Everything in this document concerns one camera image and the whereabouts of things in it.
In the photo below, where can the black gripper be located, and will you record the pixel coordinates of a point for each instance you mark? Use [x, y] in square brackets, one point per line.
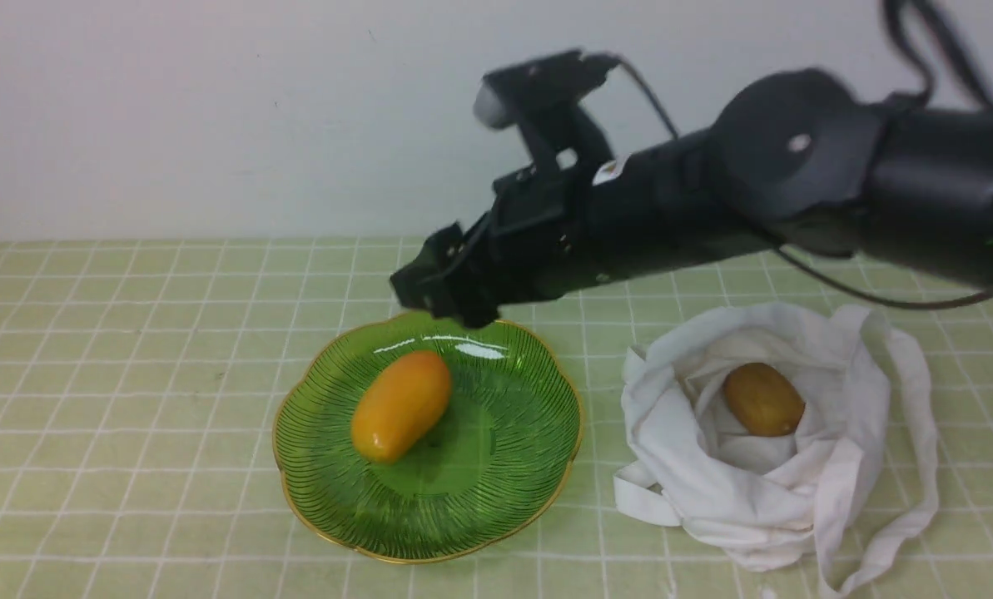
[541, 239]

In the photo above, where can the orange yellow mango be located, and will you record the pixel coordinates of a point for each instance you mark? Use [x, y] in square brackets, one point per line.
[401, 406]

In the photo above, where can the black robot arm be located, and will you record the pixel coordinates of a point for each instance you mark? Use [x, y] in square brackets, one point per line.
[792, 160]

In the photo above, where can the brown kiwi fruit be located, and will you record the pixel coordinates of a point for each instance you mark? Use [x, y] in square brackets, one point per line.
[763, 401]

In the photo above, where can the white cloth bag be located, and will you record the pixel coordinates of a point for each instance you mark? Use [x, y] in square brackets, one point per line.
[767, 502]

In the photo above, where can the green ribbed plastic plate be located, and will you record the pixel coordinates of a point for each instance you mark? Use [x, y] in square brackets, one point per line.
[497, 459]

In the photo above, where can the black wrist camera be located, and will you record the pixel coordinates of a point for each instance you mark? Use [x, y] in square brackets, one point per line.
[542, 98]

